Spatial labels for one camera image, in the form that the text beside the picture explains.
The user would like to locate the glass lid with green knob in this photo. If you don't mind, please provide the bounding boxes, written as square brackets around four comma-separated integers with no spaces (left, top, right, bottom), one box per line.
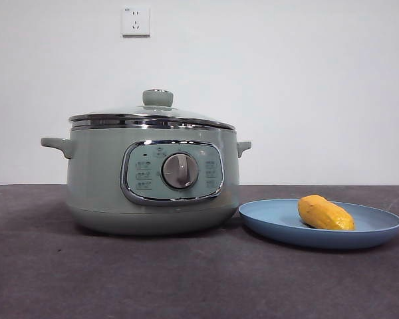
[68,88,235,130]

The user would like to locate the grey steamer control dial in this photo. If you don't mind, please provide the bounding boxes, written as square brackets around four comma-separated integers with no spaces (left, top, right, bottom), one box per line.
[161,153,200,190]

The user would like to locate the blue round plate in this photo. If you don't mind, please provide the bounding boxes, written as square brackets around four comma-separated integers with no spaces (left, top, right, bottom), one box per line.
[238,199,399,250]

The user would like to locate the pale green electric steamer pot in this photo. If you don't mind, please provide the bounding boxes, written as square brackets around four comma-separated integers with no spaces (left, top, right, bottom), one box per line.
[40,124,253,237]

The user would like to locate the white wall socket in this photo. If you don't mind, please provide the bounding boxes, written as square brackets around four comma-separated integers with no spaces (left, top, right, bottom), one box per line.
[121,7,152,38]

